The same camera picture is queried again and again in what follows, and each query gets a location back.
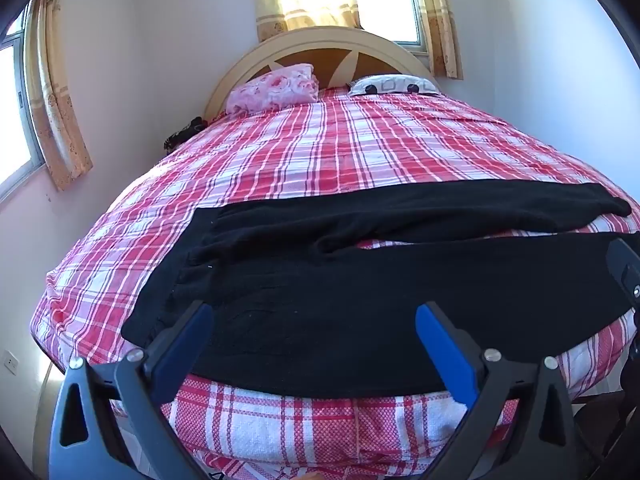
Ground dark cloth beside bed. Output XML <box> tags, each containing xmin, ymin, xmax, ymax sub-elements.
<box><xmin>162</xmin><ymin>116</ymin><xmax>209</xmax><ymax>156</ymax></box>

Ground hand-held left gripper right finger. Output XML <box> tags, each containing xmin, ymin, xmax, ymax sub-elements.
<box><xmin>414</xmin><ymin>302</ymin><xmax>601</xmax><ymax>480</ymax></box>

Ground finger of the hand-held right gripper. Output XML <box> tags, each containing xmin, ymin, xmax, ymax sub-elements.
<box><xmin>605</xmin><ymin>237</ymin><xmax>640</xmax><ymax>311</ymax></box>

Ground window behind headboard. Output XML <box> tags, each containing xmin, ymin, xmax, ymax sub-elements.
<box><xmin>350</xmin><ymin>0</ymin><xmax>432</xmax><ymax>55</ymax></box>

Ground pink floral pillow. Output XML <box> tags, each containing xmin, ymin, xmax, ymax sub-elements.
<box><xmin>225</xmin><ymin>63</ymin><xmax>320</xmax><ymax>115</ymax></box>

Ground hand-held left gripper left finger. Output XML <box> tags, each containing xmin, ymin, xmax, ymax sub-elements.
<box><xmin>47</xmin><ymin>301</ymin><xmax>214</xmax><ymax>480</ymax></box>

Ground black pants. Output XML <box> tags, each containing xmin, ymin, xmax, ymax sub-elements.
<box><xmin>121</xmin><ymin>182</ymin><xmax>632</xmax><ymax>400</ymax></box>

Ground white pillow with black print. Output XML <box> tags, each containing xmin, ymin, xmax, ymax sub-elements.
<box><xmin>348</xmin><ymin>74</ymin><xmax>441</xmax><ymax>97</ymax></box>

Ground red plaid bed cover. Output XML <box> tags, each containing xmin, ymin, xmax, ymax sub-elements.
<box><xmin>30</xmin><ymin>85</ymin><xmax>640</xmax><ymax>472</ymax></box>

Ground beige patterned side window curtain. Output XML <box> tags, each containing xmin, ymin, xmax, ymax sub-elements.
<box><xmin>27</xmin><ymin>0</ymin><xmax>94</xmax><ymax>192</ymax></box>

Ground side window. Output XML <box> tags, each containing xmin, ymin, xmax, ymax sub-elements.
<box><xmin>0</xmin><ymin>7</ymin><xmax>47</xmax><ymax>203</ymax></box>

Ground beige patterned curtain panel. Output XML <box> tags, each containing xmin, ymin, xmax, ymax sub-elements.
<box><xmin>419</xmin><ymin>0</ymin><xmax>464</xmax><ymax>80</ymax></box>
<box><xmin>248</xmin><ymin>0</ymin><xmax>362</xmax><ymax>43</ymax></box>

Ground beige wooden headboard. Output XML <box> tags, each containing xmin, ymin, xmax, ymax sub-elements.
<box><xmin>204</xmin><ymin>26</ymin><xmax>441</xmax><ymax>118</ymax></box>

